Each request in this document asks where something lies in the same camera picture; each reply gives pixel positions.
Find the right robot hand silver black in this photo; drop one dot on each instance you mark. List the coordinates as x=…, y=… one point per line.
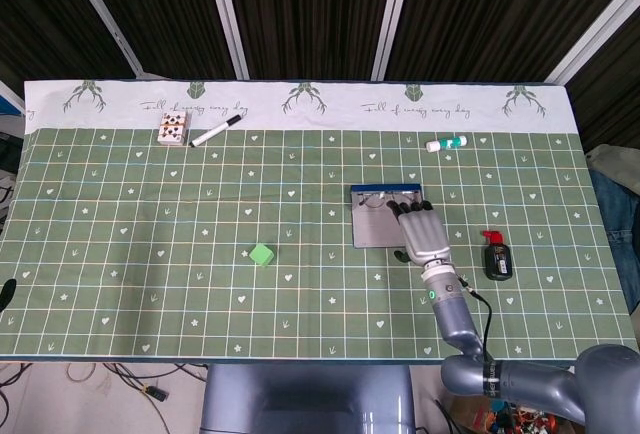
x=425, y=236

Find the left robot hand black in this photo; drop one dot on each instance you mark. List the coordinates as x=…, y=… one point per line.
x=7, y=294

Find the blue glasses case grey lining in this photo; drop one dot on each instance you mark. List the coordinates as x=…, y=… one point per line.
x=375, y=231

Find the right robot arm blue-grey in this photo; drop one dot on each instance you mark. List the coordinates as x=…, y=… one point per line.
x=455, y=314

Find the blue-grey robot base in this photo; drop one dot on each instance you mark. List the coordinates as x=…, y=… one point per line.
x=300, y=394

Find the black bottle red cap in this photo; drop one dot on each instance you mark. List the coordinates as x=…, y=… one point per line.
x=497, y=261

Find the white green glue stick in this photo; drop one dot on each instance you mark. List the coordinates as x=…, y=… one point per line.
x=445, y=143

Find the green grid tablecloth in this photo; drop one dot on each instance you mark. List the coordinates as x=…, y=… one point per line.
x=150, y=229

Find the green cube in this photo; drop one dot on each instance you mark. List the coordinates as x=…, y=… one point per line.
x=261, y=255

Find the black yellow floor connector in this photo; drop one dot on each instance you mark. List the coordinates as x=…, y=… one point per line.
x=157, y=394

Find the blue white panel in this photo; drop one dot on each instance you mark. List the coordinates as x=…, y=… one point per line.
x=7, y=104

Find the blue jeans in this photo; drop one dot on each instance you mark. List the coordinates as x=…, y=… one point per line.
x=617, y=214

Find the olive green cloth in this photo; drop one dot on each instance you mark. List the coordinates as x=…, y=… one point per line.
x=612, y=159

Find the deck of playing cards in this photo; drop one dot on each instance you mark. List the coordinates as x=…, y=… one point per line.
x=172, y=129

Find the white marker black cap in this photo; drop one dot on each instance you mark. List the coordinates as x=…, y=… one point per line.
x=212, y=132

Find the white aluminium partition post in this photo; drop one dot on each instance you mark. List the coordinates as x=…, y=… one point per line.
x=105, y=19
x=595, y=34
x=392, y=19
x=227, y=19

